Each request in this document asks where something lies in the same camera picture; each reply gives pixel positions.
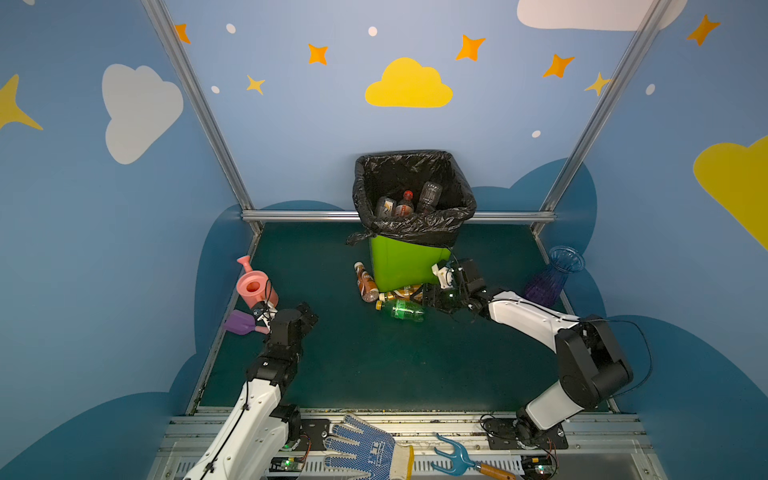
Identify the green soda bottle yellow cap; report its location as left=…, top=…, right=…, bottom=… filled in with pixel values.
left=376, top=299, right=425, bottom=322

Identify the gold label brown bottle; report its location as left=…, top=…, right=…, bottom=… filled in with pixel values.
left=379, top=284, right=423, bottom=304

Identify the green plastic waste bin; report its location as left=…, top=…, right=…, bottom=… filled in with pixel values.
left=370, top=236, right=451, bottom=292

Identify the white blue dotted work glove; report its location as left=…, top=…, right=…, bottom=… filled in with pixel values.
left=324, top=414, right=414, bottom=480

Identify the teal hand rake tool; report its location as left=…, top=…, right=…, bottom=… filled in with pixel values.
left=430, top=433, right=518, bottom=480

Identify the purple toy shovel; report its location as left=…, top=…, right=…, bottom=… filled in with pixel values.
left=224, top=310, right=270, bottom=336

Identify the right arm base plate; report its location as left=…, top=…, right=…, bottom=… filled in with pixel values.
left=479, top=415, right=568, bottom=451

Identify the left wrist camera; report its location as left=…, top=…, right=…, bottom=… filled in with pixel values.
left=251, top=301, right=277, bottom=331

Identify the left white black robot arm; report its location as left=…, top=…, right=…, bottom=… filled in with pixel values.
left=184, top=302, right=318, bottom=480

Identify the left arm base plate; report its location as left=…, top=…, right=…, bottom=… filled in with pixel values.
left=282, top=418, right=331, bottom=455

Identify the purple translucent plastic vase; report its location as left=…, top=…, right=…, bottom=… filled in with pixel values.
left=523, top=245, right=585, bottom=308

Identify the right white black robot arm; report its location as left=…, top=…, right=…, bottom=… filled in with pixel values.
left=420, top=284, right=634, bottom=443

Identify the black bin liner bag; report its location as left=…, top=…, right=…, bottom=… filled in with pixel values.
left=346, top=150, right=477, bottom=248

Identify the long orange label red-cap bottle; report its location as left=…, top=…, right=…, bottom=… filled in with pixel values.
left=394, top=190, right=414, bottom=217

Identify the brown coffee drink bottle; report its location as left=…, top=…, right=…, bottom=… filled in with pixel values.
left=353, top=262, right=380, bottom=303

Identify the pink plastic watering can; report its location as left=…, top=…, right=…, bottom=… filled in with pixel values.
left=236, top=255, right=279, bottom=308

